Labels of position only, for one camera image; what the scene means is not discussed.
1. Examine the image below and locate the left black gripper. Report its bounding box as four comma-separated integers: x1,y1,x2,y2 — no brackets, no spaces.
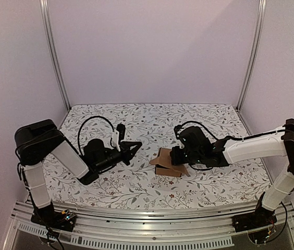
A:
95,142,142,173

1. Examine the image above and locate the brown cardboard box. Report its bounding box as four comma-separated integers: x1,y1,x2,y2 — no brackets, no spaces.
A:
149,147,190,178

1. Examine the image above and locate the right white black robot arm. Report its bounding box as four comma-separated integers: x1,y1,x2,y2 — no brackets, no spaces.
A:
170,118,294,227

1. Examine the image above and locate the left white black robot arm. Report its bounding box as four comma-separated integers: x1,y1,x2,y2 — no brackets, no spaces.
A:
14,119,142,226

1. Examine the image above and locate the floral patterned table mat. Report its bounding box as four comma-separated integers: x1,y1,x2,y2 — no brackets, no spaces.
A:
43,104,271,210

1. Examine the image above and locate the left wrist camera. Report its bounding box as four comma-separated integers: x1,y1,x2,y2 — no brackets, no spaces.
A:
111,123,126,152

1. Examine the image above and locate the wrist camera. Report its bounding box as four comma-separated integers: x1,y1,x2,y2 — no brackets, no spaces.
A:
111,123,126,152
174,124,186,141

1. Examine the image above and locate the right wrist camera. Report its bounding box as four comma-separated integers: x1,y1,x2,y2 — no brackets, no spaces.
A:
174,124,186,141

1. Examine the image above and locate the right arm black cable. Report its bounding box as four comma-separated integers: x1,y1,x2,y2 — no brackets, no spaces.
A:
178,120,231,143

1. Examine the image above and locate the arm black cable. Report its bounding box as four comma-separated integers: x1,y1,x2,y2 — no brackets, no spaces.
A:
178,120,231,143
77,116,116,154

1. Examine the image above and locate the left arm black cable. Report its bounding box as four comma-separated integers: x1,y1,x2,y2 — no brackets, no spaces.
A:
77,116,116,154

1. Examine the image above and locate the front aluminium rail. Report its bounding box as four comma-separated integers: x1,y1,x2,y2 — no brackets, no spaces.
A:
2,200,294,250

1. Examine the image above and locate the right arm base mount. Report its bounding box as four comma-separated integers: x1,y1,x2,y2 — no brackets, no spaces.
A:
232,206,277,232

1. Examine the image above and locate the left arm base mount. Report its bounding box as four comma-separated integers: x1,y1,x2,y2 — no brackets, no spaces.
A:
31,204,77,232

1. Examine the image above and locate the left aluminium frame post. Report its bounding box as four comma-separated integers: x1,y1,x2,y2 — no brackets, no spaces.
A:
39,0,71,111

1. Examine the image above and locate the aluminium frame post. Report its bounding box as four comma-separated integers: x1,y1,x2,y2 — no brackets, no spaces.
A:
236,0,267,112
39,0,71,111

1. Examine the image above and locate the right aluminium frame post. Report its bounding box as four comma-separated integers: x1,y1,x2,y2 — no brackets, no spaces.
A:
236,0,267,112

